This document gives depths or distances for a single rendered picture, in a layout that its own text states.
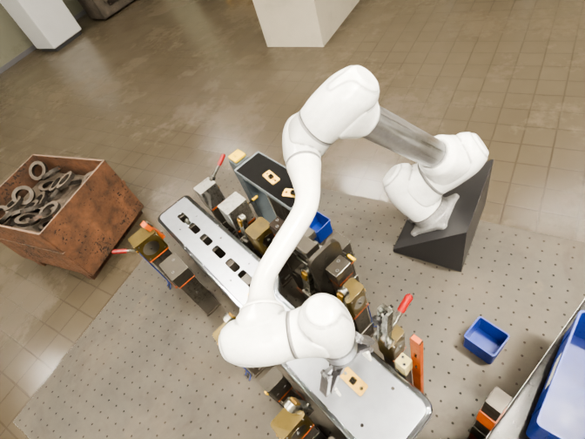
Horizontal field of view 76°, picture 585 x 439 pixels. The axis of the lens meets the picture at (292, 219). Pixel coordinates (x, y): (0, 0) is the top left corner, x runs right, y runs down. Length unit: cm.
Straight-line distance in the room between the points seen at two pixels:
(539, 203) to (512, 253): 116
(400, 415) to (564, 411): 38
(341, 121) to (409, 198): 60
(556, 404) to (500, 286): 60
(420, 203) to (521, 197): 145
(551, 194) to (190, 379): 241
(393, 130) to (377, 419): 81
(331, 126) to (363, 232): 88
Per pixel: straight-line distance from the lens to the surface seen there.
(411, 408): 118
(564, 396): 121
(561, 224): 281
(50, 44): 874
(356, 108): 100
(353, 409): 119
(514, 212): 281
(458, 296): 164
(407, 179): 151
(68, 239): 315
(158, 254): 181
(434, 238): 156
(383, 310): 104
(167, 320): 191
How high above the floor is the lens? 215
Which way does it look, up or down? 48 degrees down
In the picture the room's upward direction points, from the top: 23 degrees counter-clockwise
